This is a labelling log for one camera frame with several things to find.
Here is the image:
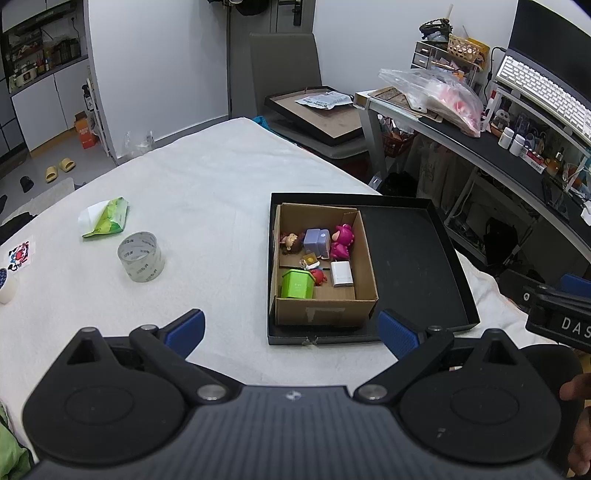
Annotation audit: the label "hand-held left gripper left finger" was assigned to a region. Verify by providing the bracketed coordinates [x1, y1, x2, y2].
[68, 308, 229, 401]

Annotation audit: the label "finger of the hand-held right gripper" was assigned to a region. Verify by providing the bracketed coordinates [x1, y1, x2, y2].
[536, 274, 591, 305]

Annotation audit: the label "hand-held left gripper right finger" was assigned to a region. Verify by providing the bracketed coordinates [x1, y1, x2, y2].
[355, 310, 517, 401]

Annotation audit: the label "black shallow tray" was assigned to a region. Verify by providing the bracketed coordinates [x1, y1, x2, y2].
[267, 193, 481, 346]

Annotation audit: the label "brown cardboard box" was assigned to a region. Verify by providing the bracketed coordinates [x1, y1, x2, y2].
[272, 203, 379, 328]

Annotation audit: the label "small white box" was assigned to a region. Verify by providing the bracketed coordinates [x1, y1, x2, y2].
[331, 261, 354, 288]

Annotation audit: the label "small blue red figurine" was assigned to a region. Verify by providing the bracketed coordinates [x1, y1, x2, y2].
[300, 254, 328, 284]

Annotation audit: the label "pink figurine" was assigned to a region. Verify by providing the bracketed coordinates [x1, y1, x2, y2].
[329, 224, 356, 260]

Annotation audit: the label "green plastic container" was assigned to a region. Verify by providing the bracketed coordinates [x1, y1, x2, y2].
[281, 269, 315, 300]

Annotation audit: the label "purple box toy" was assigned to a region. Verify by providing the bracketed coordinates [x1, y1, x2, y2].
[303, 228, 331, 257]

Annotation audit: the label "person's right hand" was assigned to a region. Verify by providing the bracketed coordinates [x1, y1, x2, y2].
[560, 371, 591, 480]

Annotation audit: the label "clear tape roll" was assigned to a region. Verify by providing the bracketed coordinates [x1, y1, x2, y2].
[117, 232, 165, 282]

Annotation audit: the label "large black bag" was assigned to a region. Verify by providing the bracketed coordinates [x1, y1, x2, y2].
[482, 217, 520, 266]

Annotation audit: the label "green wipes packet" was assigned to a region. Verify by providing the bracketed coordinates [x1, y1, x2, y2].
[82, 198, 130, 238]

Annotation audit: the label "white paper sheet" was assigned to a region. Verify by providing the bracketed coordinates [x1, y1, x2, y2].
[78, 203, 109, 232]

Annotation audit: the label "black grey desk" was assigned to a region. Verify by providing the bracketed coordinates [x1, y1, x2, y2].
[355, 88, 591, 259]

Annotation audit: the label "white printed cloth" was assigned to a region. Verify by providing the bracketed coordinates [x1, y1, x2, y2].
[418, 138, 462, 199]

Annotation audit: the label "red printed sticker card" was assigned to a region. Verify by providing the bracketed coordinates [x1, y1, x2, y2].
[7, 236, 37, 273]

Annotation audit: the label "small white dotted cup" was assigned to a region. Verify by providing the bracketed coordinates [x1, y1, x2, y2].
[0, 268, 19, 304]

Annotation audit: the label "grey floor mat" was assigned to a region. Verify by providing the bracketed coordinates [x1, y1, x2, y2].
[32, 178, 77, 213]

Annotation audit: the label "red-brown woven basket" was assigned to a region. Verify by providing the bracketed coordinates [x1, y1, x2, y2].
[381, 129, 414, 158]

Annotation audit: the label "clear glass items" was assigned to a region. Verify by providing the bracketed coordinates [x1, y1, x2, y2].
[124, 130, 155, 158]

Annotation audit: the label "white keyboard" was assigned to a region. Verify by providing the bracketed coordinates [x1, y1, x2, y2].
[495, 55, 591, 144]

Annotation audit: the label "green cloth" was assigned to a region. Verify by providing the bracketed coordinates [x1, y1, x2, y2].
[0, 401, 33, 480]

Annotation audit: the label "orange cardboard box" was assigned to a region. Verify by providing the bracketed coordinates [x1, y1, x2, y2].
[74, 112, 99, 149]

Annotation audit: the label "clear plastic bag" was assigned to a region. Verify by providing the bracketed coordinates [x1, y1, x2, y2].
[379, 68, 483, 137]

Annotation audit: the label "white printed packet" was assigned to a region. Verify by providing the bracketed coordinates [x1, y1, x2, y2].
[295, 91, 352, 112]

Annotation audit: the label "black monitor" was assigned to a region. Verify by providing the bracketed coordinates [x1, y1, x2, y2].
[508, 0, 591, 93]

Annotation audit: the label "white floor cabinet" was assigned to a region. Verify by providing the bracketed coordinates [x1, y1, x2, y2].
[9, 55, 100, 153]

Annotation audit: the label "yellow woven basket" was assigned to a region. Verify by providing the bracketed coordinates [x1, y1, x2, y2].
[447, 33, 481, 63]

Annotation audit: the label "clear drawer organiser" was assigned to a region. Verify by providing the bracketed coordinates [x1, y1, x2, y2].
[412, 41, 481, 88]

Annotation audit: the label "grey chair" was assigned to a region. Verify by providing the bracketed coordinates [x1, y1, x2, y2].
[249, 32, 324, 121]

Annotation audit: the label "grey door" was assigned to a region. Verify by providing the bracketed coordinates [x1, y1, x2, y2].
[228, 0, 317, 121]

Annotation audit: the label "black picture frame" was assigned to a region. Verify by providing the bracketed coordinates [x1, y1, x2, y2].
[264, 85, 365, 147]

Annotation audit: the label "cluttered wall shelf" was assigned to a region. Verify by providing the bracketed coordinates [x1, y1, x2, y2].
[0, 0, 88, 93]

